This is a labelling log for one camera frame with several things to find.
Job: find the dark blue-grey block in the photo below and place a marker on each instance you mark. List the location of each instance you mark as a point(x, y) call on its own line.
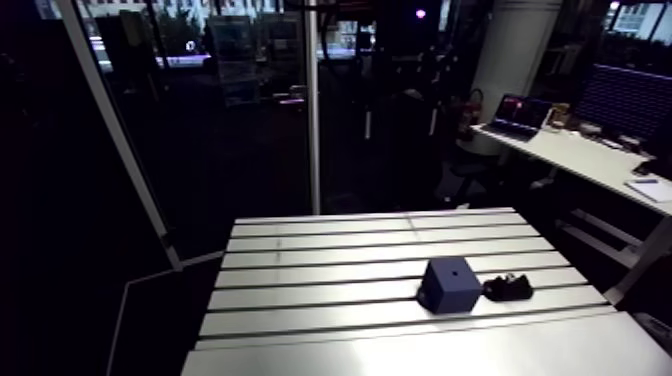
point(451, 290)

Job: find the open laptop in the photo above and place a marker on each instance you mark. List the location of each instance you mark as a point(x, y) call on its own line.
point(517, 116)

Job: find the black oval holder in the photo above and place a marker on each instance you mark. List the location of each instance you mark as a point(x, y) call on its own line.
point(507, 289)

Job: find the white round column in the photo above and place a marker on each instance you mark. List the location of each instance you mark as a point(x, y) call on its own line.
point(510, 58)

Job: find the white desk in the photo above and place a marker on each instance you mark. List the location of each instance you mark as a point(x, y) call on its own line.
point(588, 160)

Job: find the large dark monitor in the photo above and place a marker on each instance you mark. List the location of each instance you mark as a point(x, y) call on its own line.
point(626, 100)

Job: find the white notepad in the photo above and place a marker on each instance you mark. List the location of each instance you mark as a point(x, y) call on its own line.
point(651, 188)

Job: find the grey vertical post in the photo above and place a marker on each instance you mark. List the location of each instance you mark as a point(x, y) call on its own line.
point(313, 105)

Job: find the grey slanted frame post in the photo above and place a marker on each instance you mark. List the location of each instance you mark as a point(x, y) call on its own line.
point(118, 136)

